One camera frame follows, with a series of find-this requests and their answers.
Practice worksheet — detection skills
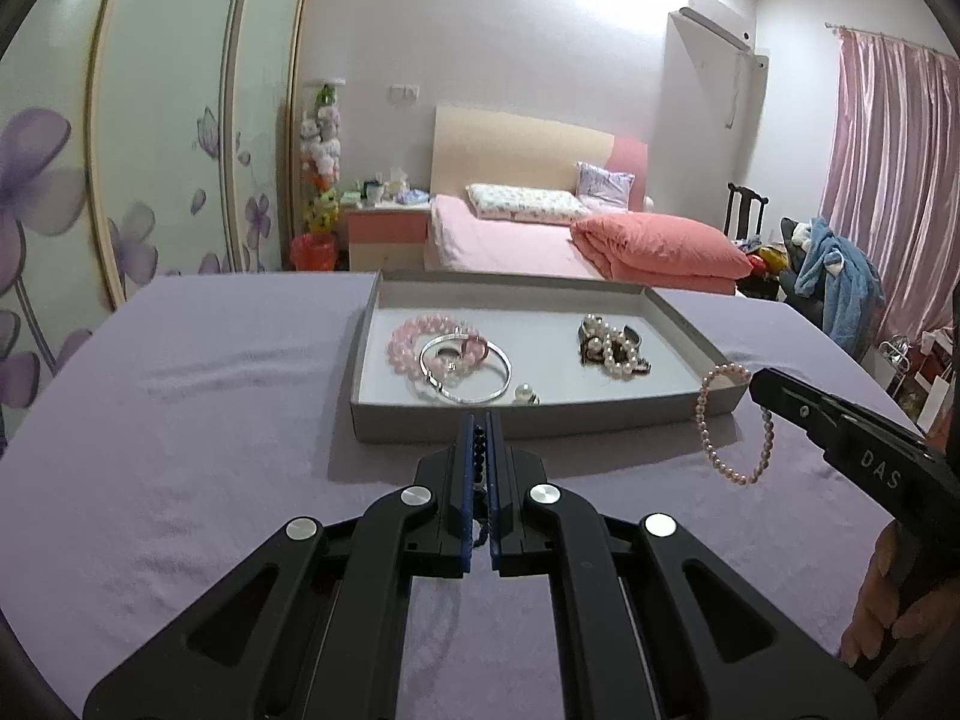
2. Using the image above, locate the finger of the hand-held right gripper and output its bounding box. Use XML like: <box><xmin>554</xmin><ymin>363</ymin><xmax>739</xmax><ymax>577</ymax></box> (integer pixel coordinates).
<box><xmin>748</xmin><ymin>366</ymin><xmax>854</xmax><ymax>454</ymax></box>

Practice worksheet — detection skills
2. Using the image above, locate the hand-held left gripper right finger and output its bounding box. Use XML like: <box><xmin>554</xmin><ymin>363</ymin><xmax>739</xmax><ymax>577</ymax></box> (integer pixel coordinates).
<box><xmin>486</xmin><ymin>411</ymin><xmax>878</xmax><ymax>720</ymax></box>

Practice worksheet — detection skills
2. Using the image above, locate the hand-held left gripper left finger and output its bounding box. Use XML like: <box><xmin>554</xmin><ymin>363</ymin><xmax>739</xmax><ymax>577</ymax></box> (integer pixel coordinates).
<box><xmin>82</xmin><ymin>412</ymin><xmax>476</xmax><ymax>720</ymax></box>

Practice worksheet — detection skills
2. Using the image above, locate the black bead bracelet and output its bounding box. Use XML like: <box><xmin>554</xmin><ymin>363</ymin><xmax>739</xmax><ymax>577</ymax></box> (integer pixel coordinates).
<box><xmin>468</xmin><ymin>420</ymin><xmax>497</xmax><ymax>550</ymax></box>

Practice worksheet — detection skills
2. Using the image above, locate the small pink pearl bracelet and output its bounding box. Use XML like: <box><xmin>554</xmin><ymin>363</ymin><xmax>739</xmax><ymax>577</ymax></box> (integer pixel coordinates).
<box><xmin>696</xmin><ymin>362</ymin><xmax>775</xmax><ymax>485</ymax></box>

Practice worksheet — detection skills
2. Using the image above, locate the thin silver bangle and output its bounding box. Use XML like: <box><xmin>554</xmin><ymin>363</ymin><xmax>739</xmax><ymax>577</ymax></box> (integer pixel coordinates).
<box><xmin>418</xmin><ymin>331</ymin><xmax>515</xmax><ymax>403</ymax></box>

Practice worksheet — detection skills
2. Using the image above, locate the grey cardboard tray box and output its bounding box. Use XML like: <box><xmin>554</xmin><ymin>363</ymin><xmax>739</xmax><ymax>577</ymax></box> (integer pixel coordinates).
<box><xmin>349</xmin><ymin>272</ymin><xmax>749</xmax><ymax>443</ymax></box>

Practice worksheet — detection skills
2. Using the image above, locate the large white pearl necklace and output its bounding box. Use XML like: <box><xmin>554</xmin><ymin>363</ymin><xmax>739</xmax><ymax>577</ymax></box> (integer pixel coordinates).
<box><xmin>577</xmin><ymin>313</ymin><xmax>652</xmax><ymax>377</ymax></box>

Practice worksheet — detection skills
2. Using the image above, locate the person's right hand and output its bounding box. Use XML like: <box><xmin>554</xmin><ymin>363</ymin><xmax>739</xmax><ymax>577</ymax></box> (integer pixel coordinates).
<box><xmin>838</xmin><ymin>519</ymin><xmax>960</xmax><ymax>670</ymax></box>

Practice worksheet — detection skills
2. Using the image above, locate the blue bathrobe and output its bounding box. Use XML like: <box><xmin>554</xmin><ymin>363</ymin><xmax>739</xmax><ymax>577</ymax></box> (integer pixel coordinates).
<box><xmin>795</xmin><ymin>217</ymin><xmax>886</xmax><ymax>350</ymax></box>

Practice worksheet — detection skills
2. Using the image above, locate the colourful pile of clothes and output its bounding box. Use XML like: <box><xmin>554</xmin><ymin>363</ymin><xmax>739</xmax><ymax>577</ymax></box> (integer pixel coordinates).
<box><xmin>739</xmin><ymin>236</ymin><xmax>790</xmax><ymax>280</ymax></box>

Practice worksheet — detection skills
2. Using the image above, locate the dark wooden chair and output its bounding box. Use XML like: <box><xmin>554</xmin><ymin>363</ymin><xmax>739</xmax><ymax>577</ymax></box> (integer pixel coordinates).
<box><xmin>724</xmin><ymin>182</ymin><xmax>770</xmax><ymax>242</ymax></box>

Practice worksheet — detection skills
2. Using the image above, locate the folded coral quilt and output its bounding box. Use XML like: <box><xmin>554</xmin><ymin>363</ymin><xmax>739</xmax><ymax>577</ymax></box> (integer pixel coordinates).
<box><xmin>570</xmin><ymin>211</ymin><xmax>753</xmax><ymax>284</ymax></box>

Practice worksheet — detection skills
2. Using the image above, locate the bed with pink sheet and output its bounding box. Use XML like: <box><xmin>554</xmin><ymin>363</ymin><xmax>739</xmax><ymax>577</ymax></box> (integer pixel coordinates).
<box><xmin>424</xmin><ymin>105</ymin><xmax>740</xmax><ymax>297</ymax></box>

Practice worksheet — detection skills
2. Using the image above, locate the pink curtain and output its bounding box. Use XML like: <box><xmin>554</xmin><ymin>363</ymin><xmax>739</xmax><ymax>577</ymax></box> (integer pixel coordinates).
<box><xmin>817</xmin><ymin>24</ymin><xmax>960</xmax><ymax>338</ymax></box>

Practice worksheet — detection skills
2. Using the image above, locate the pink and white nightstand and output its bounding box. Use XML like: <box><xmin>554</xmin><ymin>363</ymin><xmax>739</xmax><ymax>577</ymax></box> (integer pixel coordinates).
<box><xmin>345</xmin><ymin>199</ymin><xmax>434</xmax><ymax>272</ymax></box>

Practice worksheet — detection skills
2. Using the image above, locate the red waste bin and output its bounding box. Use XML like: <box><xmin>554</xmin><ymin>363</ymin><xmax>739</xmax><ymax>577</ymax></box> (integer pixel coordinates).
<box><xmin>291</xmin><ymin>232</ymin><xmax>338</xmax><ymax>272</ymax></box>

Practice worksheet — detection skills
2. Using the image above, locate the purple tablecloth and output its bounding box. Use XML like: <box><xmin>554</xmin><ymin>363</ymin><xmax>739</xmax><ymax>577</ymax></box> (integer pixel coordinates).
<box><xmin>0</xmin><ymin>272</ymin><xmax>960</xmax><ymax>720</ymax></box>

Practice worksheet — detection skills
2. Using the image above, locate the purple patterned pillow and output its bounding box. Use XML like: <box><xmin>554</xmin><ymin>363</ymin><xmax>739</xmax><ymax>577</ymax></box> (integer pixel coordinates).
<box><xmin>574</xmin><ymin>162</ymin><xmax>637</xmax><ymax>209</ymax></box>

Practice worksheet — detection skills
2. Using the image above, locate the floral white pillow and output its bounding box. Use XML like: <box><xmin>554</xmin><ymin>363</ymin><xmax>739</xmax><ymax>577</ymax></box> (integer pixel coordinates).
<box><xmin>466</xmin><ymin>183</ymin><xmax>593</xmax><ymax>227</ymax></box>

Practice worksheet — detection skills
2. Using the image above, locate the white air conditioner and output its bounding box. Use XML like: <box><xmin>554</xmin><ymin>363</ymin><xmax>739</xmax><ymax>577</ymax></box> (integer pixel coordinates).
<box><xmin>660</xmin><ymin>0</ymin><xmax>770</xmax><ymax>220</ymax></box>

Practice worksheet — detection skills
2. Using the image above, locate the hanging column of plush toys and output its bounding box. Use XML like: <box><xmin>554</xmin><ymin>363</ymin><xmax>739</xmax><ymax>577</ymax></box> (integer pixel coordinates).
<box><xmin>298</xmin><ymin>81</ymin><xmax>346</xmax><ymax>237</ymax></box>

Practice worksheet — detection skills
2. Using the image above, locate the floral sliding-door wardrobe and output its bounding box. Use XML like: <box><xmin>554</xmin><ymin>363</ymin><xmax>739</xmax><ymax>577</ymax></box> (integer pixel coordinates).
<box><xmin>0</xmin><ymin>0</ymin><xmax>316</xmax><ymax>451</ymax></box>

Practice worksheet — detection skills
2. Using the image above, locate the pink bead bracelet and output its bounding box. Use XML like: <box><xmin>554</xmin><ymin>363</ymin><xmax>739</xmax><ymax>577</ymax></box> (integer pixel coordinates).
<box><xmin>386</xmin><ymin>313</ymin><xmax>492</xmax><ymax>383</ymax></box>

